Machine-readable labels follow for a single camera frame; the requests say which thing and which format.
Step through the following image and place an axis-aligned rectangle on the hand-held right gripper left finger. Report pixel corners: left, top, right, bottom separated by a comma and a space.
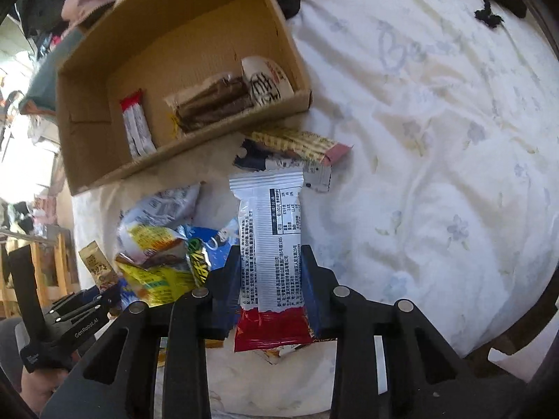
41, 247, 244, 419

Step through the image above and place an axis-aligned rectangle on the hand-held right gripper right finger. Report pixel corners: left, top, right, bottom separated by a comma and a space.
301, 244, 538, 419

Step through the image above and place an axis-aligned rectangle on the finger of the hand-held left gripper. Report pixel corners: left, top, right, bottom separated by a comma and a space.
47, 283, 123, 320
8, 244, 48, 330

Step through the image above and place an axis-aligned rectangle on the small brown gold snack packet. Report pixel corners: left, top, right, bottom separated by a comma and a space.
79, 241, 119, 292

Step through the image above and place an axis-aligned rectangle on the blue chips bag green label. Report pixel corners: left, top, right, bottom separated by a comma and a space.
183, 225, 239, 291

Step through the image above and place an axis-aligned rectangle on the yellow blue checked-edge snack packet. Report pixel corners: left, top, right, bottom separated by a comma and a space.
117, 262, 206, 307

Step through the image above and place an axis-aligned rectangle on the white snack bar red end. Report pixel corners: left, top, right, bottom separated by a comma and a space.
229, 170, 315, 352

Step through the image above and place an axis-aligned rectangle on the brown cardboard box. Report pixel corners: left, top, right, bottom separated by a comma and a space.
57, 0, 313, 195

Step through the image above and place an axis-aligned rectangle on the person's left hand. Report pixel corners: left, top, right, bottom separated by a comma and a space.
20, 369, 71, 412

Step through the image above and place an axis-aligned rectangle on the wooden chair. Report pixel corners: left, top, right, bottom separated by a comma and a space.
0, 227, 81, 319

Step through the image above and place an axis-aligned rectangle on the silver yellow snack bag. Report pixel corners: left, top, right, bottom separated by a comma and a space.
119, 182, 202, 245

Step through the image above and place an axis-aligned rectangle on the dark blue white snack packet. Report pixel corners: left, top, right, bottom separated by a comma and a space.
233, 139, 333, 193

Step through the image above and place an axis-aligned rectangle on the red white stick snack packet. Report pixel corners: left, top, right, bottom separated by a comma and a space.
120, 89, 157, 159

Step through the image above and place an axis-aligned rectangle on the white floral bed sheet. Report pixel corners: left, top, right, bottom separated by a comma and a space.
72, 0, 559, 415

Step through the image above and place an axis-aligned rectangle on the brown biscuit sticks clear packet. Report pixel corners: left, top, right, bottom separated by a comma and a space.
165, 74, 255, 134

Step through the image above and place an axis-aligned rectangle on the teal pillow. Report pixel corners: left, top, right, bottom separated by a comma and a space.
20, 30, 84, 116

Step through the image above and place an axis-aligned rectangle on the round white black-print snack packet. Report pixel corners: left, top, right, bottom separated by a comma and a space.
241, 56, 294, 106

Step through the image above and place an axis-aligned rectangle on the small black object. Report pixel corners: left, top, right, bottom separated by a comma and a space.
274, 0, 303, 19

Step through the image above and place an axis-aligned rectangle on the black cord tassel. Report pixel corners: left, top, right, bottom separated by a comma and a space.
474, 2, 504, 30

